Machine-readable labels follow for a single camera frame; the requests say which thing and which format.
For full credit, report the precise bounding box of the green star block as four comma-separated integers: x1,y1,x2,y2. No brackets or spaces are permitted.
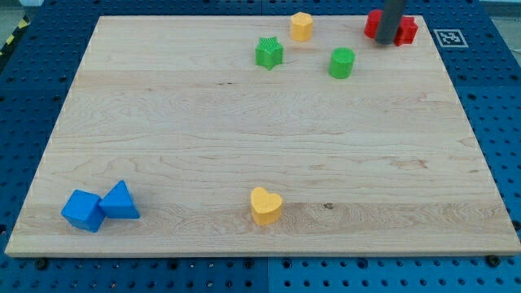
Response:
255,37,284,70

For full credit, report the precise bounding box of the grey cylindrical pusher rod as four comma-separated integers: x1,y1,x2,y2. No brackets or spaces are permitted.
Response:
374,0,408,45

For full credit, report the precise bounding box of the yellow hexagon block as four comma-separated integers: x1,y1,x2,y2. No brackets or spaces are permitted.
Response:
290,12,313,42

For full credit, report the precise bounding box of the blue cube block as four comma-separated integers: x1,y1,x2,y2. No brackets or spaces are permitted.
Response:
61,190,105,233

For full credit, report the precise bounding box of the yellow heart block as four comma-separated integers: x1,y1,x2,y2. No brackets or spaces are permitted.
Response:
250,187,283,225

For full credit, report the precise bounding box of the green cylinder block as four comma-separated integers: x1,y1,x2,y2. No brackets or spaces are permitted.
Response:
328,47,355,79

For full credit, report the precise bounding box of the black bolt right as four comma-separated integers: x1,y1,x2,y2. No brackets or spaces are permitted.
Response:
486,255,501,268

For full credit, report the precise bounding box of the wooden board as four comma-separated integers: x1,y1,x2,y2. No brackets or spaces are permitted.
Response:
6,15,520,258

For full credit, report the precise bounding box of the black bolt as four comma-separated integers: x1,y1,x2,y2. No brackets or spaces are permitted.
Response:
33,258,49,271
486,255,501,268

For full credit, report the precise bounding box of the white fiducial marker tag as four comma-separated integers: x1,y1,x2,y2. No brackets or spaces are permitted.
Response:
434,28,468,48

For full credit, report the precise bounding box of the red block left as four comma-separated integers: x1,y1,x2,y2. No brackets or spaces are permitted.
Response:
364,9,383,39

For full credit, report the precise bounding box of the blue triangle block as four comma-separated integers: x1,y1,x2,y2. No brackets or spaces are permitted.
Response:
99,181,140,219

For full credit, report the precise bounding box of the black bolt left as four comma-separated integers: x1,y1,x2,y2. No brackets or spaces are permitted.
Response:
33,258,49,271

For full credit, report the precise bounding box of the red star block right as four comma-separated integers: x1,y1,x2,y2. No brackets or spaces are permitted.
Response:
394,16,418,46

